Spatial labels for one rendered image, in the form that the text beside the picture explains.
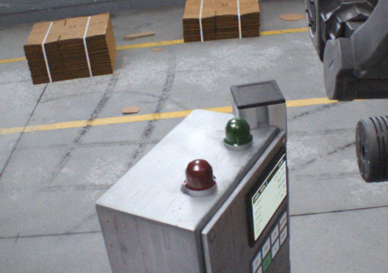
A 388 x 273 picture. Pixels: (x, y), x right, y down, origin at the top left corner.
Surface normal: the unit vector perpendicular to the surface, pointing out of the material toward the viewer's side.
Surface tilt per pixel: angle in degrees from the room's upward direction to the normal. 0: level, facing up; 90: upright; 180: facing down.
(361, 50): 80
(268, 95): 0
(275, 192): 90
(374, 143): 49
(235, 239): 90
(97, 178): 0
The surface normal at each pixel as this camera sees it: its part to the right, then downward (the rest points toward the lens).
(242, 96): -0.11, -0.87
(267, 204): 0.87, 0.15
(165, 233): -0.48, 0.47
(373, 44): -1.00, 0.07
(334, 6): -0.64, -0.67
